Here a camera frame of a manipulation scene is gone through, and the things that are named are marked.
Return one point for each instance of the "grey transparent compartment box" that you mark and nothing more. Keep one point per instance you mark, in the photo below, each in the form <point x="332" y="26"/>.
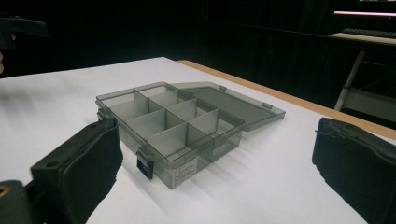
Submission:
<point x="183" y="124"/>

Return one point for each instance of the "keyboard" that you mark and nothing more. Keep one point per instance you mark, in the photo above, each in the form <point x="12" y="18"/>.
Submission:
<point x="369" y="32"/>

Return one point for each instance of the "wooden desk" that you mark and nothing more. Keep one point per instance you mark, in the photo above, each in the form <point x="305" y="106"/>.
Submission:
<point x="362" y="38"/>

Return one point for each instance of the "monitor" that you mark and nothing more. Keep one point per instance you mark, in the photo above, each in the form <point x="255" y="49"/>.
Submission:
<point x="364" y="14"/>

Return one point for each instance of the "metal stand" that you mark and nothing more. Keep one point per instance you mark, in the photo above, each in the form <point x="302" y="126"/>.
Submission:
<point x="361" y="87"/>

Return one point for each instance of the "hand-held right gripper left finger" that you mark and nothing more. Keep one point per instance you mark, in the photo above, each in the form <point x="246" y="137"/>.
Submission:
<point x="77" y="174"/>

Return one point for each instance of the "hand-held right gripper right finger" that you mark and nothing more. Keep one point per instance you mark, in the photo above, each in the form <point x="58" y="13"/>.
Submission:
<point x="358" y="165"/>

